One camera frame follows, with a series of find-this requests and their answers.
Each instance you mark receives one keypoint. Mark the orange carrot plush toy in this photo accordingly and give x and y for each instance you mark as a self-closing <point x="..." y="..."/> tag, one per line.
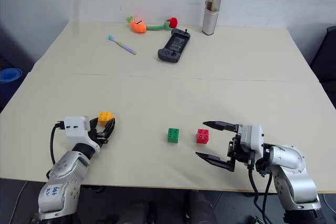
<point x="137" y="25"/>

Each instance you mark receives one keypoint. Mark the clear-lidded grey toothbrush case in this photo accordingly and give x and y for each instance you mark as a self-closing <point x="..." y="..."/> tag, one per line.
<point x="210" y="22"/>

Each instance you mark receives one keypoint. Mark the grey handheld game controller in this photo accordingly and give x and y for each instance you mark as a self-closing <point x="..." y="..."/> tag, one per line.
<point x="174" y="45"/>

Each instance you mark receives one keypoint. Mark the blue round object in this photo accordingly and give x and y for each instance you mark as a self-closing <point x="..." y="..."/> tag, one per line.
<point x="9" y="75"/>

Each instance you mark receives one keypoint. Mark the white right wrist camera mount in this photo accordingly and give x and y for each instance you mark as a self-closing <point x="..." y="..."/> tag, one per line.
<point x="254" y="137"/>

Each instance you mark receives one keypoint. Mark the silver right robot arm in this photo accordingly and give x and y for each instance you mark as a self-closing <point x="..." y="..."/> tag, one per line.
<point x="294" y="176"/>

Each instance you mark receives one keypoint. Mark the green toy brick cube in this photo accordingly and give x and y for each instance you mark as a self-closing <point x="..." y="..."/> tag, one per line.
<point x="173" y="136"/>

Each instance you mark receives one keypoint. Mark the red rose plush green stem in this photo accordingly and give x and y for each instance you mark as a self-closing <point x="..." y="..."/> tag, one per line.
<point x="157" y="27"/>

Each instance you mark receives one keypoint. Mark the yellow toy brick cube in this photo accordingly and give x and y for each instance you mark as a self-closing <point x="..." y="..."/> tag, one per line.
<point x="106" y="118"/>

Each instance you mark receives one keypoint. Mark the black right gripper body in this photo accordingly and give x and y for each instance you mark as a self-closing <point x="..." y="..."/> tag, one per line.
<point x="236" y="153"/>

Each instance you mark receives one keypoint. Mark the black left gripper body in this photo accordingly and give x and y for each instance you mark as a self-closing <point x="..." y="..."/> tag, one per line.
<point x="98" y="134"/>

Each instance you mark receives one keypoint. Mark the black chair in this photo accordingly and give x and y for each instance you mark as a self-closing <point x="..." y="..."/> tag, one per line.
<point x="324" y="58"/>

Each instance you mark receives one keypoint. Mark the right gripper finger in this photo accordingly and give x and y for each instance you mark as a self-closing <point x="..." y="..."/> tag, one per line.
<point x="220" y="126"/>
<point x="218" y="161"/>

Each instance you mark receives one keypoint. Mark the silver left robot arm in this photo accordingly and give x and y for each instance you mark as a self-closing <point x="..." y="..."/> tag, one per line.
<point x="63" y="179"/>

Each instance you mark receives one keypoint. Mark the red toy brick cube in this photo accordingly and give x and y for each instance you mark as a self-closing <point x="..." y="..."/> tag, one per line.
<point x="203" y="136"/>

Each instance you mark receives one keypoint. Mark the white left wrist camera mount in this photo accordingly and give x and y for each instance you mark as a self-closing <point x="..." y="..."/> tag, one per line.
<point x="74" y="128"/>

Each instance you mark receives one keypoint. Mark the purple toothbrush with teal head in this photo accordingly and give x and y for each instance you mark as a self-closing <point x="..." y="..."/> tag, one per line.
<point x="122" y="44"/>

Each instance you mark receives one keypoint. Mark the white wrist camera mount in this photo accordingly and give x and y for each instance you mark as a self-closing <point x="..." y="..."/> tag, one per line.
<point x="74" y="128"/>
<point x="254" y="137"/>

